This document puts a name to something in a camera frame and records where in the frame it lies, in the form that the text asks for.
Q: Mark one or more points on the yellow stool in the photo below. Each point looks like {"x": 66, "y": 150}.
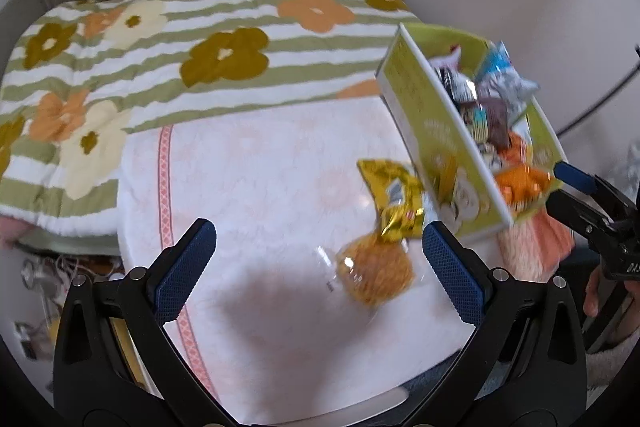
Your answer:
{"x": 120, "y": 337}

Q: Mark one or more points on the person's right forearm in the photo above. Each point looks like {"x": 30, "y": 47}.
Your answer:
{"x": 615, "y": 367}

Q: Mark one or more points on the silver snack packet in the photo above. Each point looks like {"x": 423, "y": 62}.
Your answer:
{"x": 517, "y": 89}

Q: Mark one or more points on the pink pillow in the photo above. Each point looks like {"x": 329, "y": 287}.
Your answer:
{"x": 7, "y": 233}

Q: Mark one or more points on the green cardboard box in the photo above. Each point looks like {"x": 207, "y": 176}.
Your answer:
{"x": 425, "y": 107}

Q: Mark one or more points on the small orange snack packet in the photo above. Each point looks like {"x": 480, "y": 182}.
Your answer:
{"x": 515, "y": 144}

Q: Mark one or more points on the yellow foil snack packet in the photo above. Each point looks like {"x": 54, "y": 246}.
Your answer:
{"x": 395, "y": 192}

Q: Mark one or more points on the metal stand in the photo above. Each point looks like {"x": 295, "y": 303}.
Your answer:
{"x": 31, "y": 274}

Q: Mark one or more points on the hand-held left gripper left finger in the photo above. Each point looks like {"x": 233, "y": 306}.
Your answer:
{"x": 185, "y": 277}

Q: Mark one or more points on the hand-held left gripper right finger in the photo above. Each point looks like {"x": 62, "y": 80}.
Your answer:
{"x": 455, "y": 277}

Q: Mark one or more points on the blue white snack packet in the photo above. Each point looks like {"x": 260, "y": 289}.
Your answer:
{"x": 500, "y": 59}

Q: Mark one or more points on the clear packet orange round snack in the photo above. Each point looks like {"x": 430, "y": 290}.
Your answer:
{"x": 375, "y": 267}

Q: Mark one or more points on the green striped floral blanket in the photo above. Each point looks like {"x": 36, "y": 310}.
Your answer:
{"x": 150, "y": 57}

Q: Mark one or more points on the dark brown snack packet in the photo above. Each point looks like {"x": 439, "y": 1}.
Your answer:
{"x": 492, "y": 119}

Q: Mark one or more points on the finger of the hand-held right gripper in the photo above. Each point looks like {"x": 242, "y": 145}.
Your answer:
{"x": 565, "y": 209}
{"x": 575, "y": 174}

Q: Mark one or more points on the person's right hand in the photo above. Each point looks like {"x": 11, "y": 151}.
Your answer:
{"x": 593, "y": 292}

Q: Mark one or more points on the peach fuzzy cloth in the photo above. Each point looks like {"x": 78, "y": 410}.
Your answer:
{"x": 540, "y": 242}

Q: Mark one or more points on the white pink patterned towel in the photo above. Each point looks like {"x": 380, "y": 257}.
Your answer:
{"x": 250, "y": 182}

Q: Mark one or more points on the black white snack packet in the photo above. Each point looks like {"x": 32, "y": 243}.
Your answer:
{"x": 452, "y": 87}

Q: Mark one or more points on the dark striped snack packet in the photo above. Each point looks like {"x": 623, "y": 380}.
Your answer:
{"x": 475, "y": 121}

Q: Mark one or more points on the white red snack packet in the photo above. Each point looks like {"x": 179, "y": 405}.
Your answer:
{"x": 452, "y": 54}

